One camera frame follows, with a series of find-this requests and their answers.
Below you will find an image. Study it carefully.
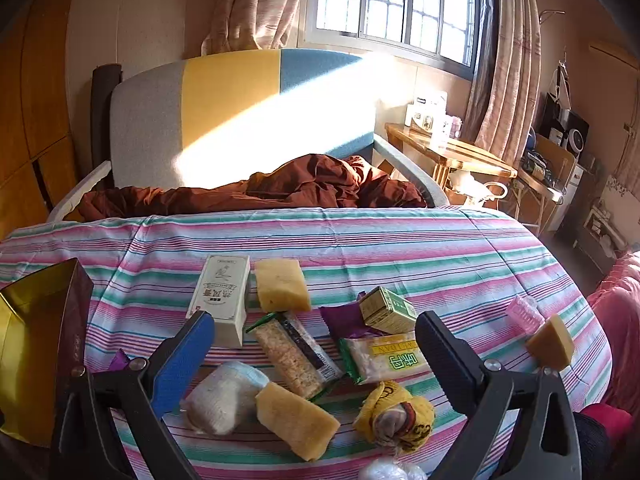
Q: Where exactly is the red clothing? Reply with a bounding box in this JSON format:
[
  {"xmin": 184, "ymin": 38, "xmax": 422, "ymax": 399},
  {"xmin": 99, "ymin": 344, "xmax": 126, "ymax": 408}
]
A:
[{"xmin": 575, "ymin": 404, "xmax": 633, "ymax": 480}]

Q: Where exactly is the white tea box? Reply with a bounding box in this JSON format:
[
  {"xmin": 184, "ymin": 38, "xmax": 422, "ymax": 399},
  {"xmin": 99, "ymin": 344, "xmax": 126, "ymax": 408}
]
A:
[{"xmin": 186, "ymin": 254, "xmax": 251, "ymax": 350}]

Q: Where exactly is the barred window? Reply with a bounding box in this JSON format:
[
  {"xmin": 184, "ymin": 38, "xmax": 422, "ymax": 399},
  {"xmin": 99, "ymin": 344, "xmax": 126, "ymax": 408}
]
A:
[{"xmin": 307, "ymin": 0, "xmax": 493, "ymax": 81}]

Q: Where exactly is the pink hair roller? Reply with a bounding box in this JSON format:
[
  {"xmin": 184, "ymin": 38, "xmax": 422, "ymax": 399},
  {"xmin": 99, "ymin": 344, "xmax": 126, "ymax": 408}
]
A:
[{"xmin": 505, "ymin": 295, "xmax": 546, "ymax": 331}]

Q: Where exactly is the maroon and gold box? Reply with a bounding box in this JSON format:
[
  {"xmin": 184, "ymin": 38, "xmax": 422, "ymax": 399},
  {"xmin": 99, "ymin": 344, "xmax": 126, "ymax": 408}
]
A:
[{"xmin": 0, "ymin": 258, "xmax": 95, "ymax": 448}]

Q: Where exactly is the light floral curtain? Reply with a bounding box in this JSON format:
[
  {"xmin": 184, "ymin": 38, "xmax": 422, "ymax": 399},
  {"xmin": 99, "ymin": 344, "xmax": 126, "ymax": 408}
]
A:
[{"xmin": 615, "ymin": 60, "xmax": 640, "ymax": 196}]

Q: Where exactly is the green label snack packet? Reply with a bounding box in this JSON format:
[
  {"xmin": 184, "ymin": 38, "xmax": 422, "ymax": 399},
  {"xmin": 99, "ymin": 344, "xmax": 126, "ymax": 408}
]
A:
[{"xmin": 337, "ymin": 335, "xmax": 431, "ymax": 386}]

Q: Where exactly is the wedge yellow sponge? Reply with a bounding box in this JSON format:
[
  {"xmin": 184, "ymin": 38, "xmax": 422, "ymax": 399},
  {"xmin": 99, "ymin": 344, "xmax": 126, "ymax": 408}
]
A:
[{"xmin": 525, "ymin": 314, "xmax": 576, "ymax": 372}]

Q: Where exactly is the wooden wardrobe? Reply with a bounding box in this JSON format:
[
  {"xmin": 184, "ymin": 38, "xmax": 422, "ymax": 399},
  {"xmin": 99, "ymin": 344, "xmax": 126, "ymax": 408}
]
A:
[{"xmin": 0, "ymin": 0, "xmax": 83, "ymax": 241}]

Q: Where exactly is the pink cloth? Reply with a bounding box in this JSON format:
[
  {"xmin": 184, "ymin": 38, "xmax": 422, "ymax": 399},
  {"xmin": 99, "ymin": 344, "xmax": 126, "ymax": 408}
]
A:
[{"xmin": 585, "ymin": 250, "xmax": 640, "ymax": 411}]

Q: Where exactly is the square yellow sponge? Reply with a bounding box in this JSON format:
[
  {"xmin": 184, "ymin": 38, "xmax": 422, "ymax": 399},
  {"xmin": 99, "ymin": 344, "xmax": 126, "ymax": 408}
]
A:
[{"xmin": 255, "ymin": 258, "xmax": 312, "ymax": 313}]

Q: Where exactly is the white fan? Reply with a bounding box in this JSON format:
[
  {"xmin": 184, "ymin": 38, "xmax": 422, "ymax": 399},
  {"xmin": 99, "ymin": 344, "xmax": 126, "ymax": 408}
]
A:
[{"xmin": 565, "ymin": 127, "xmax": 589, "ymax": 162}]

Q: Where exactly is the dark knit garment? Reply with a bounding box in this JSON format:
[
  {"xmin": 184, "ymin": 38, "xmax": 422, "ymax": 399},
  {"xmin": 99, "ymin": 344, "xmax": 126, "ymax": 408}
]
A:
[{"xmin": 575, "ymin": 414, "xmax": 613, "ymax": 480}]

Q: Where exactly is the clear plastic bag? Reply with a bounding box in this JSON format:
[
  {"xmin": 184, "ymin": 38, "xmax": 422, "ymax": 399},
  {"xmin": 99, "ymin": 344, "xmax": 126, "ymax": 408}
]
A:
[{"xmin": 357, "ymin": 457, "xmax": 428, "ymax": 480}]

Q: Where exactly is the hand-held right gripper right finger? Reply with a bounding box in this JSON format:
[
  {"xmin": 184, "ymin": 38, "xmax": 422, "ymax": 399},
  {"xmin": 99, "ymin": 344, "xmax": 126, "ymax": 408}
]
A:
[{"xmin": 415, "ymin": 310, "xmax": 583, "ymax": 480}]

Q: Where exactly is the beige patterned curtain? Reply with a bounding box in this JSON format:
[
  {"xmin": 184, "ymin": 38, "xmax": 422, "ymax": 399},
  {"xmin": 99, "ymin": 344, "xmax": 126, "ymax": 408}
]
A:
[
  {"xmin": 465, "ymin": 0, "xmax": 543, "ymax": 166},
  {"xmin": 200, "ymin": 0, "xmax": 313, "ymax": 56}
]

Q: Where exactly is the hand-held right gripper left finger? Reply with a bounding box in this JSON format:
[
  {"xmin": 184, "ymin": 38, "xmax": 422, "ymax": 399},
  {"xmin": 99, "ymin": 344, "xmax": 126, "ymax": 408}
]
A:
[{"xmin": 50, "ymin": 310, "xmax": 216, "ymax": 480}]

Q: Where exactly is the cluttered wooden desk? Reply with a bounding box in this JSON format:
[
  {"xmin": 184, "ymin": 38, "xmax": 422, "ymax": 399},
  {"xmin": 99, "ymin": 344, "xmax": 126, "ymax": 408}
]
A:
[{"xmin": 517, "ymin": 135, "xmax": 581, "ymax": 233}]

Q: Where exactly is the brown blanket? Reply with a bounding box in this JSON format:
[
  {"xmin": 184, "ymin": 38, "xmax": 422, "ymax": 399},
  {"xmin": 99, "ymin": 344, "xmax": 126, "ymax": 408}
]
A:
[{"xmin": 80, "ymin": 154, "xmax": 428, "ymax": 220}]

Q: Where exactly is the purple snack packet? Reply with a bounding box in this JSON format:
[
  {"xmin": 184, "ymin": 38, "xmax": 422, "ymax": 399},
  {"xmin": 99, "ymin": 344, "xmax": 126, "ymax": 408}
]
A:
[{"xmin": 319, "ymin": 302, "xmax": 386, "ymax": 342}]

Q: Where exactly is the rice cracker packet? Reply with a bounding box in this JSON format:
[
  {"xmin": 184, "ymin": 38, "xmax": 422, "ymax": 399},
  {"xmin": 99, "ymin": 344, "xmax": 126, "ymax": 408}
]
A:
[{"xmin": 244, "ymin": 310, "xmax": 346, "ymax": 403}]

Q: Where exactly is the dark wooden bed post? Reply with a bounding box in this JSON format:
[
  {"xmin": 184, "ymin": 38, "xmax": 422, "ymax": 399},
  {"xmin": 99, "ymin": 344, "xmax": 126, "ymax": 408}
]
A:
[{"xmin": 91, "ymin": 64, "xmax": 123, "ymax": 176}]

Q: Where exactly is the white plastic bag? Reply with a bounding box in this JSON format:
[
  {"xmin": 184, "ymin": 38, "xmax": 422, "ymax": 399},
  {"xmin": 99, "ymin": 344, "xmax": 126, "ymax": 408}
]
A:
[{"xmin": 447, "ymin": 170, "xmax": 508, "ymax": 207}]

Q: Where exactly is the white radio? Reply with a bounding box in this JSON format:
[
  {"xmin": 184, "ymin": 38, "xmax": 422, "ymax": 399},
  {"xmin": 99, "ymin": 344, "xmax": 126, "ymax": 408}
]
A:
[{"xmin": 405, "ymin": 91, "xmax": 448, "ymax": 136}]

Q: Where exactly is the wooden side table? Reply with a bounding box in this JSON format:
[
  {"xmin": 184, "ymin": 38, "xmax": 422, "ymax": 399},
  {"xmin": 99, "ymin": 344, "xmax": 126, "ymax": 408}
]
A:
[{"xmin": 385, "ymin": 122, "xmax": 518, "ymax": 196}]

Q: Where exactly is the multicolour sofa chair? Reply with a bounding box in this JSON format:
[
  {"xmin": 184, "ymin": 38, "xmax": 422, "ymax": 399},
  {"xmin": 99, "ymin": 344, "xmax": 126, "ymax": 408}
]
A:
[{"xmin": 109, "ymin": 48, "xmax": 376, "ymax": 191}]

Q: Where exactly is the striped bed sheet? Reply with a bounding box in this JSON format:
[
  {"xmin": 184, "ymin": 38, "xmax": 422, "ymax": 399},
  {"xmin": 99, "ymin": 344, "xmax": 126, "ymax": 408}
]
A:
[{"xmin": 0, "ymin": 206, "xmax": 613, "ymax": 480}]

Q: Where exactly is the long yellow sponge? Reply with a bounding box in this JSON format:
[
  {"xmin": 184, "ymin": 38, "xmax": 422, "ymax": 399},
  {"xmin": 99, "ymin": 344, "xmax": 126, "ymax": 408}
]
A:
[{"xmin": 255, "ymin": 381, "xmax": 342, "ymax": 462}]

